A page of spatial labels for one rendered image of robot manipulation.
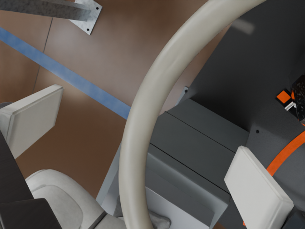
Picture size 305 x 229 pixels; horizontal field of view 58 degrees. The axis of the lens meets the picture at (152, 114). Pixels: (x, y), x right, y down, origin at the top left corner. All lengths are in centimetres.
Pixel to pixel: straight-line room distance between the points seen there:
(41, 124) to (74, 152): 202
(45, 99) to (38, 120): 1
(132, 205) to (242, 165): 16
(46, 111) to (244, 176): 13
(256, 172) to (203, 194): 73
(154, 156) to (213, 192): 22
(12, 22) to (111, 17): 86
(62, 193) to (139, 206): 45
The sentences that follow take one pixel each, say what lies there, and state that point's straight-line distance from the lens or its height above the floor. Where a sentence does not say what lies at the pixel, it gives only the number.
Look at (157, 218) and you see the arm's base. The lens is 87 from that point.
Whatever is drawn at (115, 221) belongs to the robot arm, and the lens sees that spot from 80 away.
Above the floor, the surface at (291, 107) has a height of 5.
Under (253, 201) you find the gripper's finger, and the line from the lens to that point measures 17.
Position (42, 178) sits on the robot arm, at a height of 109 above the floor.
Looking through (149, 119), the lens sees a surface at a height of 132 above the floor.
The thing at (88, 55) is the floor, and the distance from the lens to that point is 194.
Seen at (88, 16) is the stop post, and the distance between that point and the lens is 193.
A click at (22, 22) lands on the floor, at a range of 233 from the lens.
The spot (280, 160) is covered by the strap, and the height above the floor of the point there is 2.
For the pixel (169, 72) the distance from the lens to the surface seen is 27.
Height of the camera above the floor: 157
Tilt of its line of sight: 63 degrees down
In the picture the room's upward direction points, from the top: 119 degrees counter-clockwise
